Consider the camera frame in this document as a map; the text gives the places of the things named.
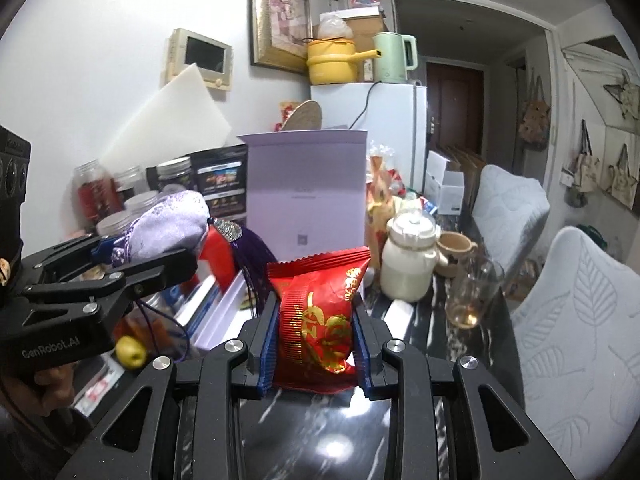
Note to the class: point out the clear lidded jar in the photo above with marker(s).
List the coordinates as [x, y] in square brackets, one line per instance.
[129, 182]

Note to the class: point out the yellow apple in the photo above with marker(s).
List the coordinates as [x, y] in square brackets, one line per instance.
[131, 352]

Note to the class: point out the black coffee pouch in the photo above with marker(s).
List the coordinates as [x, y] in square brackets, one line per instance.
[222, 180]

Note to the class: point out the beige mug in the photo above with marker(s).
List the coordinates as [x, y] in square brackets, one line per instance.
[455, 255]

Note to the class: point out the lavender embroidered sachet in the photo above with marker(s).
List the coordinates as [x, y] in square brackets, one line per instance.
[165, 220]

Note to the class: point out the brown tote bag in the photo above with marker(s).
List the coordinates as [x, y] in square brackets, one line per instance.
[535, 120]

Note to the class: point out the white foam board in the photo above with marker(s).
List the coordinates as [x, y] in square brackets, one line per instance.
[170, 120]

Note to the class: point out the orange snack bag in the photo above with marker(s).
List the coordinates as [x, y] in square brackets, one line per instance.
[382, 200]

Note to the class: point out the large leaf pattern chair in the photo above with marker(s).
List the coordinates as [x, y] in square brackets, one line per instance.
[580, 335]

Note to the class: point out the dark brown tea jar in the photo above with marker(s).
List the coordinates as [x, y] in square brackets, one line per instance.
[145, 202]

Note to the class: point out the red striped snack packet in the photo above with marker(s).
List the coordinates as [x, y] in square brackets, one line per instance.
[287, 112]

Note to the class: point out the red gold snack packet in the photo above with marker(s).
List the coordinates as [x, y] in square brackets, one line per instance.
[320, 300]

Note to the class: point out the clear plastic bag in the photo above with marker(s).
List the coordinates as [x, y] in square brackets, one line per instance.
[335, 27]

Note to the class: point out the lavender gift box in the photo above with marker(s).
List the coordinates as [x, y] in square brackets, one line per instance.
[305, 200]

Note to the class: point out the glass cup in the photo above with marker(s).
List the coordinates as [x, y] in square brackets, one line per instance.
[472, 295]

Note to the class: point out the white blue medicine box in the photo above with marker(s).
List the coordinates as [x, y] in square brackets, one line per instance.
[200, 305]

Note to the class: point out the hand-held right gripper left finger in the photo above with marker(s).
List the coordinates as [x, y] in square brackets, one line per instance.
[267, 350]

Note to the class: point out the green electric kettle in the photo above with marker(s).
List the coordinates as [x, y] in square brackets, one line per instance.
[392, 57]

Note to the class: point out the person's left hand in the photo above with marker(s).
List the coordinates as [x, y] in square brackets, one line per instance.
[50, 382]

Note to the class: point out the person's left forearm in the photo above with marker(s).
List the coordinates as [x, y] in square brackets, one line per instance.
[35, 445]

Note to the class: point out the star wall decoration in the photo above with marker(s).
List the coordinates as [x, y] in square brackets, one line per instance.
[625, 97]

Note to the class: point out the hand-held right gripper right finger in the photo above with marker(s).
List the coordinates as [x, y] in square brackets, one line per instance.
[362, 355]

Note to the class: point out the brown cardboard box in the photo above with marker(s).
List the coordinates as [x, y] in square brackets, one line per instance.
[365, 20]

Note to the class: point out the small leaf pattern chair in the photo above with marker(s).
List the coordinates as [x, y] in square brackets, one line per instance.
[510, 215]

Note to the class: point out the jar of orange contents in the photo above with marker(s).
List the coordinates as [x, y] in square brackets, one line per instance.
[160, 327]

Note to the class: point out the beige wall intercom panel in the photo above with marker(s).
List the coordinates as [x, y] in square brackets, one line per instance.
[200, 57]

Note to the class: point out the yellow cooking pot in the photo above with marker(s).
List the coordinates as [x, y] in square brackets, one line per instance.
[330, 62]

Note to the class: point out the flat cardboard sheets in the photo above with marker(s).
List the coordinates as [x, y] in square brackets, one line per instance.
[472, 170]

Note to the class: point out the white fridge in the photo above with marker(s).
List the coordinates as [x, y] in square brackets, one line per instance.
[390, 125]

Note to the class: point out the white cardboard box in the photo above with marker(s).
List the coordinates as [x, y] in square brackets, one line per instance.
[445, 185]

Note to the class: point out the jar of dark red berries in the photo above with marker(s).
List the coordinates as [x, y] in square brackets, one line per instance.
[97, 195]

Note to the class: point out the brown wooden door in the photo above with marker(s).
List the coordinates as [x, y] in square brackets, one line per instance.
[455, 105]

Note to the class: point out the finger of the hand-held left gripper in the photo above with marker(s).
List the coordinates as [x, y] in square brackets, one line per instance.
[150, 280]
[75, 252]

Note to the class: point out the gold framed picture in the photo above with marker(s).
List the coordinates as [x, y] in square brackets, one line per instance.
[280, 15]

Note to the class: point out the cream tote bag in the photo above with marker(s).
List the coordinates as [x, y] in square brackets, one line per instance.
[586, 167]
[622, 180]

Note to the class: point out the red canister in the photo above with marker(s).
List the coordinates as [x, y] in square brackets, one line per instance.
[217, 255]

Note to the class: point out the round woven cork trivet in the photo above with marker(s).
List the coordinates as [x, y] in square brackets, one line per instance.
[305, 117]

